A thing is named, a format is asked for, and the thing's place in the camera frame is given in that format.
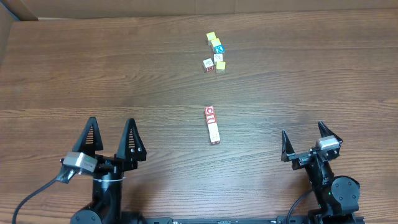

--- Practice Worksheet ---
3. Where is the yellow top wooden block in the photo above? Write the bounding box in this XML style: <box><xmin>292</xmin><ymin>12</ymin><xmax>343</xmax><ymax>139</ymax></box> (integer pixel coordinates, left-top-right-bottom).
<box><xmin>206</xmin><ymin>32</ymin><xmax>216</xmax><ymax>45</ymax></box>

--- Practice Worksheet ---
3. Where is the white block blue D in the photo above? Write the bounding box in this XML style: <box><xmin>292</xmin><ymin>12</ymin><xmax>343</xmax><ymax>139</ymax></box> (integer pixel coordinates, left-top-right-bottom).
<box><xmin>205</xmin><ymin>106</ymin><xmax>215</xmax><ymax>116</ymax></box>

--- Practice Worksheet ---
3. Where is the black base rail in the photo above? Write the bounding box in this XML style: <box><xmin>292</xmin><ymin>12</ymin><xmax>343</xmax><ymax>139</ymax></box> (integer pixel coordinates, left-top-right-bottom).
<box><xmin>120</xmin><ymin>212</ymin><xmax>365</xmax><ymax>224</ymax></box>

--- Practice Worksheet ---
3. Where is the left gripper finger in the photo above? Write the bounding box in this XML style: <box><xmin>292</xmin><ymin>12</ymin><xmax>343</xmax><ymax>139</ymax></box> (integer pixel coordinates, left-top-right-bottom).
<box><xmin>72</xmin><ymin>117</ymin><xmax>103</xmax><ymax>156</ymax></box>
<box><xmin>116</xmin><ymin>118</ymin><xmax>146</xmax><ymax>159</ymax></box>

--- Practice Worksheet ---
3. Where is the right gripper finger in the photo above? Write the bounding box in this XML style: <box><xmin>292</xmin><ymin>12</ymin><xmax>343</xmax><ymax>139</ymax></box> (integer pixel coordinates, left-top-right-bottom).
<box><xmin>281</xmin><ymin>130</ymin><xmax>295</xmax><ymax>161</ymax></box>
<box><xmin>318</xmin><ymin>121</ymin><xmax>343</xmax><ymax>144</ymax></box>

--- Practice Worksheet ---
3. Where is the blue X wooden block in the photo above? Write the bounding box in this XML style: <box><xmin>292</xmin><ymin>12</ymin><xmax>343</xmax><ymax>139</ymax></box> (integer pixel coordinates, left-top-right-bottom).
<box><xmin>213</xmin><ymin>45</ymin><xmax>225</xmax><ymax>54</ymax></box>

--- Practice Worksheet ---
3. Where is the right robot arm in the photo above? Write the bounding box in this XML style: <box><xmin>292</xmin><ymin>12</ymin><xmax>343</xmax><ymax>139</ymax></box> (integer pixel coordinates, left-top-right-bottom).
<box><xmin>281</xmin><ymin>121</ymin><xmax>364</xmax><ymax>223</ymax></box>

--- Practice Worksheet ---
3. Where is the yellow wooden block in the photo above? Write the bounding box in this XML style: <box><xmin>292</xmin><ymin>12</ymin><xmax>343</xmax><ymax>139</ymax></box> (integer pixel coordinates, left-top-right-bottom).
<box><xmin>210</xmin><ymin>38</ymin><xmax>221</xmax><ymax>49</ymax></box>
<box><xmin>206</xmin><ymin>32</ymin><xmax>216</xmax><ymax>45</ymax></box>

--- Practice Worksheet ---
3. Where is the white picture block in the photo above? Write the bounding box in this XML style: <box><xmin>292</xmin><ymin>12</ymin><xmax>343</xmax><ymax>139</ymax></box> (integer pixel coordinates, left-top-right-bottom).
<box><xmin>213</xmin><ymin>54</ymin><xmax>223</xmax><ymax>65</ymax></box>
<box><xmin>209</xmin><ymin>133</ymin><xmax>221</xmax><ymax>145</ymax></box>

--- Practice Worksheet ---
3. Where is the white ladybug wooden block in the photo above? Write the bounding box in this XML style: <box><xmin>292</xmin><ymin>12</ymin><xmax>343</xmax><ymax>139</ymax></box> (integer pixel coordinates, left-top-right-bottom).
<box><xmin>208</xmin><ymin>123</ymin><xmax>219</xmax><ymax>135</ymax></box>

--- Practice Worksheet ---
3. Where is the red I wooden block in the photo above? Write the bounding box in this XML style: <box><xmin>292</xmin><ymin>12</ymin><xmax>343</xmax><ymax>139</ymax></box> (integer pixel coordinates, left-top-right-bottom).
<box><xmin>206</xmin><ymin>114</ymin><xmax>216</xmax><ymax>124</ymax></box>

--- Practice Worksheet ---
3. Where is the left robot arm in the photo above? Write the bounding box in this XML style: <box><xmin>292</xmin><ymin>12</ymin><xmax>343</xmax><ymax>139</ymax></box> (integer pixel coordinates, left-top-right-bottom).
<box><xmin>63</xmin><ymin>117</ymin><xmax>147</xmax><ymax>223</ymax></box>

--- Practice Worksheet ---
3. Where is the yellow block middle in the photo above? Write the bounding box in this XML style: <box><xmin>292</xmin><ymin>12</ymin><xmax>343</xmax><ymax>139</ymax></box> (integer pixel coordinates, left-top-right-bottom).
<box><xmin>216</xmin><ymin>61</ymin><xmax>226</xmax><ymax>73</ymax></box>

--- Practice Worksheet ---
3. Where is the white block red side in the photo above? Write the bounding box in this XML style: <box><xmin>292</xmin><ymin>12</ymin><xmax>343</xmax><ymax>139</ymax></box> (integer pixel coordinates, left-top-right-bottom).
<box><xmin>203</xmin><ymin>58</ymin><xmax>215</xmax><ymax>72</ymax></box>

